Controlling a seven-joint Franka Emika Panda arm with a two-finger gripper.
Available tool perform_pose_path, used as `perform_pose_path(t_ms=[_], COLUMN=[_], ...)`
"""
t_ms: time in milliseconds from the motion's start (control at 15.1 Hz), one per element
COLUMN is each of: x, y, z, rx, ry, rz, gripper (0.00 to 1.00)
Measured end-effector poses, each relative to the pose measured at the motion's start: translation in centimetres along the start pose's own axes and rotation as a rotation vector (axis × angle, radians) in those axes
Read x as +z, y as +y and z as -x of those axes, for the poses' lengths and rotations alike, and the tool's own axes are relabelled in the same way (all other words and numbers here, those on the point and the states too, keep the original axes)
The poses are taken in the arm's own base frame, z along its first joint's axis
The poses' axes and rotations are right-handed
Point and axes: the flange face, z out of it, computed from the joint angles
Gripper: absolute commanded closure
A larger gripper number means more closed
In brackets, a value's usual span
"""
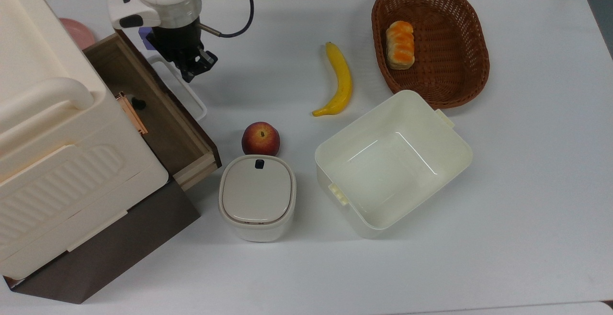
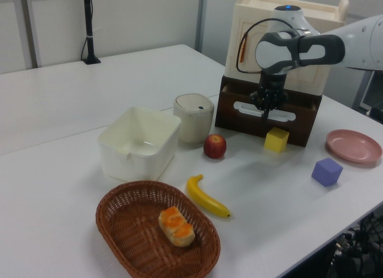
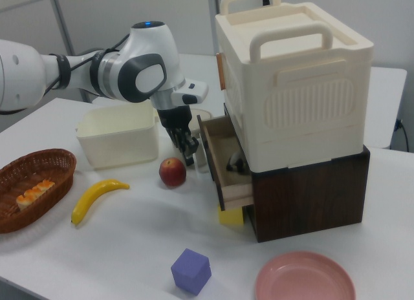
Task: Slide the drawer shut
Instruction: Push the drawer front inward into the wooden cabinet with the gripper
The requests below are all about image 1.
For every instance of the brown wicker basket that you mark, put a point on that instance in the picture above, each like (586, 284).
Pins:
(445, 42)

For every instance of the small cream lidded trash can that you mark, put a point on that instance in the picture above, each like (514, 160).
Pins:
(257, 195)

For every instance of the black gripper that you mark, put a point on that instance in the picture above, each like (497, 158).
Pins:
(177, 42)

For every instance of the pink plate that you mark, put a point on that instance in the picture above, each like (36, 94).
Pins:
(76, 32)

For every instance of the cream open plastic bin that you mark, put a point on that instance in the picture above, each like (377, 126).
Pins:
(392, 162)

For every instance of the purple cube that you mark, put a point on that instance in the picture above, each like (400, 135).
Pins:
(143, 37)

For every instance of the dark brown wooden cabinet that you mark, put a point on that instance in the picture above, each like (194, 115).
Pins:
(110, 253)

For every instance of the orange glazed bread loaf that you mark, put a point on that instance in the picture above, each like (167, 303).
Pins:
(400, 44)

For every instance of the yellow banana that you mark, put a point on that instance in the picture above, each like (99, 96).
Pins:
(341, 78)

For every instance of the red apple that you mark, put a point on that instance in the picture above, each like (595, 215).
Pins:
(261, 139)

